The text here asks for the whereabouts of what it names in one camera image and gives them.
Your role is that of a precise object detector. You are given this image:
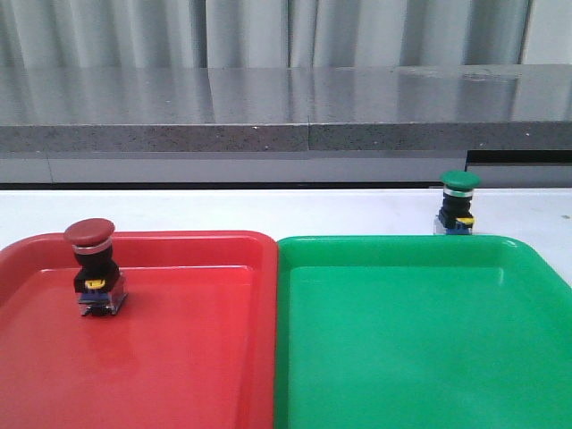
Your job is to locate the green mushroom push button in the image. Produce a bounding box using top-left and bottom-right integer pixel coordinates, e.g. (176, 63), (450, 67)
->
(433, 170), (481, 235)

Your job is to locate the red mushroom push button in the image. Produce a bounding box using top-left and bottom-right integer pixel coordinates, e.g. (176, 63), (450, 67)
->
(63, 218), (128, 316)

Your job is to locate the grey stone counter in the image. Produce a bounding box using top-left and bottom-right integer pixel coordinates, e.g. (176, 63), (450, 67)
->
(1, 65), (571, 189)

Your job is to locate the green plastic tray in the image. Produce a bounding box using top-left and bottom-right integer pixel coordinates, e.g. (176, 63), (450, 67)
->
(274, 235), (571, 428)

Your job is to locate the red plastic tray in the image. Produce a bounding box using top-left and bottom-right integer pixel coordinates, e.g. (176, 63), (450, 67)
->
(1, 231), (278, 428)

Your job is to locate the grey pleated curtain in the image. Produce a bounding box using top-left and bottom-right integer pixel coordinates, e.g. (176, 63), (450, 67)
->
(1, 1), (571, 69)

